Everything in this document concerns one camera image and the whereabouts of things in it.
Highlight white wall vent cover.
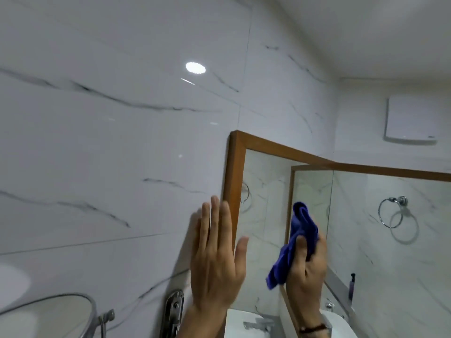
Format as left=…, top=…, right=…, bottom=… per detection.
left=384, top=96, right=440, bottom=144

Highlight blue microfibre cloth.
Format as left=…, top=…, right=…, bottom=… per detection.
left=266, top=201, right=319, bottom=291

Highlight person's right hand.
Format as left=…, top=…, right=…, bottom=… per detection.
left=285, top=231, right=328, bottom=328

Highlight wooden framed mirror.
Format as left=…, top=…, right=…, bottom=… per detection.
left=222, top=130, right=334, bottom=338

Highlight black cord bracelet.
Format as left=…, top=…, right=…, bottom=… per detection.
left=298, top=323, right=327, bottom=334

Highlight person's left hand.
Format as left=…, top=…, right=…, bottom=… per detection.
left=189, top=195, right=250, bottom=310

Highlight chrome towel bar bracket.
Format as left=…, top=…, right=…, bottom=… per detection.
left=163, top=288, right=185, bottom=338

